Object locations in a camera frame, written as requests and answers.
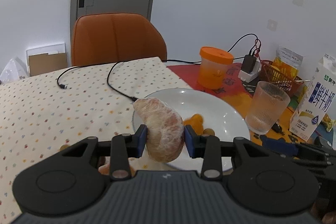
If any small kumquat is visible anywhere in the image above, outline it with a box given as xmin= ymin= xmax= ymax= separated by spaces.
xmin=183 ymin=114 xmax=204 ymax=135

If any large peeled pomelo segment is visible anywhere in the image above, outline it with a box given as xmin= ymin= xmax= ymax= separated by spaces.
xmin=133 ymin=98 xmax=185 ymax=163

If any person's right hand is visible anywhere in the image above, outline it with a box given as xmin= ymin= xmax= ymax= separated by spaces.
xmin=310 ymin=202 xmax=336 ymax=224

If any white ceramic plate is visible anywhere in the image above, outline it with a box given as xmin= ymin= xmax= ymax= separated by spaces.
xmin=129 ymin=88 xmax=250 ymax=172

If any white milk carton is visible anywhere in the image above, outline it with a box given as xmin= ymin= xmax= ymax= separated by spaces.
xmin=289 ymin=54 xmax=335 ymax=141

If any ribbed clear glass cup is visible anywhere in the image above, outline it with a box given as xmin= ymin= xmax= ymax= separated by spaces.
xmin=244 ymin=81 xmax=290 ymax=135

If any orange red cat placemat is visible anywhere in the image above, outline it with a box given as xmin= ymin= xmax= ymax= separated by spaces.
xmin=166 ymin=62 xmax=336 ymax=151

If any orange lidded plastic jar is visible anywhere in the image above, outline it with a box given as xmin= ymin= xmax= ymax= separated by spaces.
xmin=197 ymin=47 xmax=234 ymax=90

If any white power strip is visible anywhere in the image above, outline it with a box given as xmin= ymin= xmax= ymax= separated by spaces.
xmin=238 ymin=60 xmax=262 ymax=83

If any yellow snack package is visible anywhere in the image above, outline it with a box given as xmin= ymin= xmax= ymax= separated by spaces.
xmin=272 ymin=47 xmax=303 ymax=79

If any black charger adapter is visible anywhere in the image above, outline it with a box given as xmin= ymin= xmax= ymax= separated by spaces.
xmin=241 ymin=55 xmax=256 ymax=74

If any dotted cream tablecloth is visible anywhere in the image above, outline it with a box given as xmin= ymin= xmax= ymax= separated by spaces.
xmin=1 ymin=57 xmax=187 ymax=223

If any orange leather chair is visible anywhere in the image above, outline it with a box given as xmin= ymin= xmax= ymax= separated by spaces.
xmin=71 ymin=13 xmax=167 ymax=66

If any white framed board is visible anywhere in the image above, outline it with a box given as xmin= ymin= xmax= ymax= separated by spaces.
xmin=26 ymin=42 xmax=66 ymax=76

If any brown cardboard sheet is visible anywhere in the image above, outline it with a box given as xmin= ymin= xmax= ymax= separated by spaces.
xmin=29 ymin=53 xmax=68 ymax=76

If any clear plastic bag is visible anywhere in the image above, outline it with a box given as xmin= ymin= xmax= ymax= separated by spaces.
xmin=0 ymin=57 xmax=29 ymax=84

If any black usb cable left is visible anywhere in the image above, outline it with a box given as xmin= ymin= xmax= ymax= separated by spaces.
xmin=55 ymin=61 xmax=124 ymax=90

